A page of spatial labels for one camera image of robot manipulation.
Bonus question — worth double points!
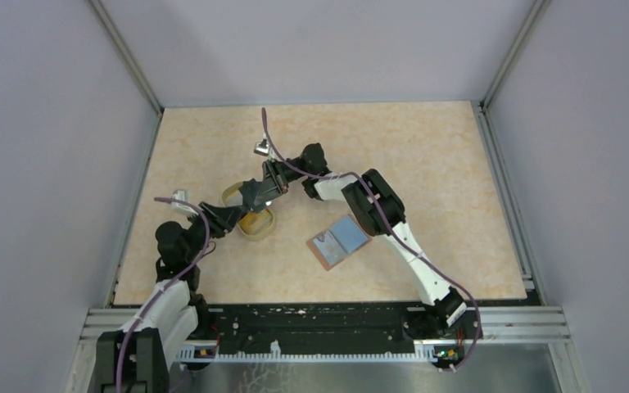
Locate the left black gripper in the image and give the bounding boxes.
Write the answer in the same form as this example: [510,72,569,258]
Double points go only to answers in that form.
[183,201,246,263]

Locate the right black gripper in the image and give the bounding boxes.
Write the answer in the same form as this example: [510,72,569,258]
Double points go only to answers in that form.
[254,158,310,208]

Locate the beige oval card tray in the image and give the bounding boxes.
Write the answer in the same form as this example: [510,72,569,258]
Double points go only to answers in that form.
[220,183,276,242]

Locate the brown leather card holder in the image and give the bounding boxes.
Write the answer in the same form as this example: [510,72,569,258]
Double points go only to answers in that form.
[305,215,372,271]

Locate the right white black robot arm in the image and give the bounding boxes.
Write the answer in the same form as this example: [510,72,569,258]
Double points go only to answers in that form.
[239,140,467,337]

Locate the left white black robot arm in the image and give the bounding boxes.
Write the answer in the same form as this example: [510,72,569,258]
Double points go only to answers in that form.
[93,197,249,392]

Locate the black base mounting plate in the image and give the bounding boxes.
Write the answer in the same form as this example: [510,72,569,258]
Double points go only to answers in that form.
[189,301,482,355]

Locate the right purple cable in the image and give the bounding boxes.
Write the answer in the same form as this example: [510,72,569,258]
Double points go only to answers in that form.
[260,107,482,374]

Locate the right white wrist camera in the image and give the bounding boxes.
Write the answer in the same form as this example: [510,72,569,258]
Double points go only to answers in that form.
[253,139,271,157]

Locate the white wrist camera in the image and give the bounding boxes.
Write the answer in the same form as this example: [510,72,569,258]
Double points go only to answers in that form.
[253,139,271,157]
[171,189,188,202]

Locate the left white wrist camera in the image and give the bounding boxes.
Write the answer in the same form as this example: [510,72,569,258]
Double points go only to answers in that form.
[171,189,188,202]

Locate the white slotted cable duct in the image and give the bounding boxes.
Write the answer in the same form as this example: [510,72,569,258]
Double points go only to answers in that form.
[175,345,439,364]

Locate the left aluminium corner post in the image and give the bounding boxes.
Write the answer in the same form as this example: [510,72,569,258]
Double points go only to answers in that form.
[85,0,164,116]

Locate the aluminium corner post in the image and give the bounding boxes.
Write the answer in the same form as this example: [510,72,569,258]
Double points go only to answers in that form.
[85,0,164,116]
[480,0,551,114]

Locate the aluminium frame rail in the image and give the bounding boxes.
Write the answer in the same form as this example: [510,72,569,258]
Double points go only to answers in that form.
[79,306,572,344]

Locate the right aluminium corner post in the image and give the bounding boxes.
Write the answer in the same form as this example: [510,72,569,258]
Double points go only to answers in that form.
[480,0,551,114]

